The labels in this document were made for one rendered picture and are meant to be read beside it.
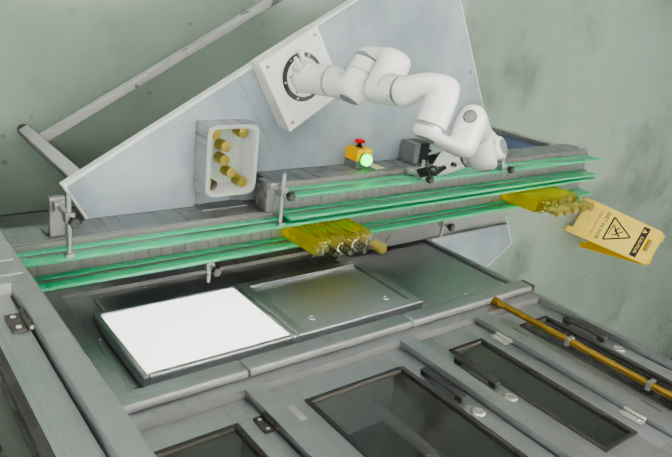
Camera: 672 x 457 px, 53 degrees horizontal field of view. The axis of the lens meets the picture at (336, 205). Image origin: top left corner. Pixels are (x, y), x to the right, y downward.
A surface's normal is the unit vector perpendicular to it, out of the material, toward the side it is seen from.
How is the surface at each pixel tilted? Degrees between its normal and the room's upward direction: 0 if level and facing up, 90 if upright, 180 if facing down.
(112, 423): 90
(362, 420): 90
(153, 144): 0
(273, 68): 5
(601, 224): 76
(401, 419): 90
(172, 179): 0
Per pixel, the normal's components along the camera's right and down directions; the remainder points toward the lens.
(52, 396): 0.11, -0.94
